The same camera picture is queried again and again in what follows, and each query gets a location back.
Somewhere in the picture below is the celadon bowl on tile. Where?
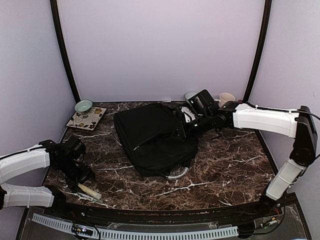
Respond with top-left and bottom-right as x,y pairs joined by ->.
74,99 -> 93,115

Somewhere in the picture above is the black frame post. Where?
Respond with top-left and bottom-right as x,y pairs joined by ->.
50,0 -> 81,103
242,0 -> 273,102

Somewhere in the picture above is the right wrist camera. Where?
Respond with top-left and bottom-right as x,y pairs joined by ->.
188,89 -> 219,115

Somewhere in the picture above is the right black frame post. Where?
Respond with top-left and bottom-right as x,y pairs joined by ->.
242,0 -> 273,102

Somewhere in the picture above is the left black frame post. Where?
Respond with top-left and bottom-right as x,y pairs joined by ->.
50,0 -> 81,103

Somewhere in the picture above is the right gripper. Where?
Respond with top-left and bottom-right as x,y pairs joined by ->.
170,112 -> 214,142

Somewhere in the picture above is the black front table rail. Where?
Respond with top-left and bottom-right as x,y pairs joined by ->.
42,198 -> 286,231

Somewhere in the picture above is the yellow highlighter pen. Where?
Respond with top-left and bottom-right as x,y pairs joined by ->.
78,183 -> 102,199

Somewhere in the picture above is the small circuit board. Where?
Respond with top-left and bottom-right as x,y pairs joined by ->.
71,224 -> 94,237

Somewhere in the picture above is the white mug with print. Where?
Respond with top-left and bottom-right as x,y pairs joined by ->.
215,92 -> 236,107

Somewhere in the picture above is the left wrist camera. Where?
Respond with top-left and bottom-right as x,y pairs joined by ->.
63,135 -> 86,160

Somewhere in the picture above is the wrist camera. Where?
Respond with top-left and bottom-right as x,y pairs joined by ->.
63,135 -> 86,160
188,89 -> 219,115

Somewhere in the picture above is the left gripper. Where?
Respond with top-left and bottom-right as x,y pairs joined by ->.
56,159 -> 95,194

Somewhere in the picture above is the celadon bowl at back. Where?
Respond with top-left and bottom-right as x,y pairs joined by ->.
184,91 -> 198,102

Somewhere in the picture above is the clear pen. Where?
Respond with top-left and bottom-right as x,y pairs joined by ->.
76,192 -> 103,204

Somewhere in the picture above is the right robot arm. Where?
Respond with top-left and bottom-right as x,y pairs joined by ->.
175,100 -> 319,217

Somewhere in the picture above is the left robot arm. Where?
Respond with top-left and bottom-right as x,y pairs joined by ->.
0,136 -> 102,218

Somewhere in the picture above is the white cable duct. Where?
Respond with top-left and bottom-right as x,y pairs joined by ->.
31,213 -> 239,240

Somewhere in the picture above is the black student bag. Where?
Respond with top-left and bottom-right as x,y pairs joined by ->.
113,103 -> 199,180

